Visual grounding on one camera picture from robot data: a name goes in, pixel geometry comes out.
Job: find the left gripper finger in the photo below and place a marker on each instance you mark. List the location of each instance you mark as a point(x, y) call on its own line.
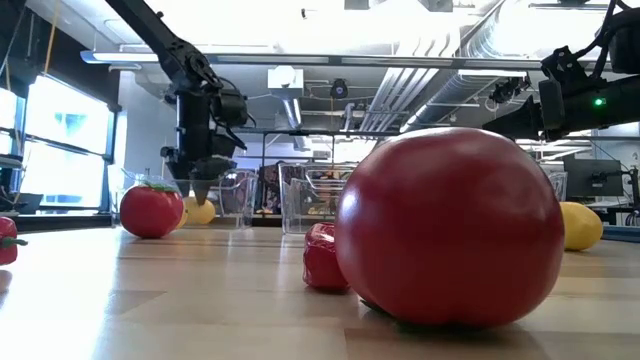
point(182, 177)
point(207, 172)

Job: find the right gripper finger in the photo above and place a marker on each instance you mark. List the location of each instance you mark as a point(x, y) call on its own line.
point(520, 122)

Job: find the orange fruit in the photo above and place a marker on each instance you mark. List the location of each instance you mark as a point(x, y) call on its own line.
point(207, 216)

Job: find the red tomato with green stem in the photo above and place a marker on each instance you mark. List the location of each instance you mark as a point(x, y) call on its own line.
point(151, 212)

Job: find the yellow lemon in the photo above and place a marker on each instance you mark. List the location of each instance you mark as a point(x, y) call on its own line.
point(582, 227)

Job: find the small red bell pepper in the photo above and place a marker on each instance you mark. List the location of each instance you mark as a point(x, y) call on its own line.
point(320, 257)
point(6, 235)

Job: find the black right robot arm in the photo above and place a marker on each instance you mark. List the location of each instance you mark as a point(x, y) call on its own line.
point(620, 100)

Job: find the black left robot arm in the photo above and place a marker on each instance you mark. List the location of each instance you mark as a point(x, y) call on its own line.
point(165, 45)

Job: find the clear plastic basket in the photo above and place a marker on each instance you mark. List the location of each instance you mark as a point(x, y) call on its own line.
point(559, 186)
point(240, 200)
point(300, 210)

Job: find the black computer monitor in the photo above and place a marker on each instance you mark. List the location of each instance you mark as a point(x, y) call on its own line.
point(580, 175)

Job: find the white ceiling box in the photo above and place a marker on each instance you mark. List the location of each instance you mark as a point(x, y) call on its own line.
point(285, 77)

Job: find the long ceiling light bar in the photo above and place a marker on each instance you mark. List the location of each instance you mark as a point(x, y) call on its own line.
point(300, 60)

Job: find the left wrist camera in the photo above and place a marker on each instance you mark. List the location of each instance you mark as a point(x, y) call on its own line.
point(232, 107)

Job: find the silver ventilation duct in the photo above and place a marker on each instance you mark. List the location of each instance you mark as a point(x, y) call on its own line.
point(450, 95)

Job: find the black overhead camera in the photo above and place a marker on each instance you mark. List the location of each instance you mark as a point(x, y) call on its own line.
point(339, 89)

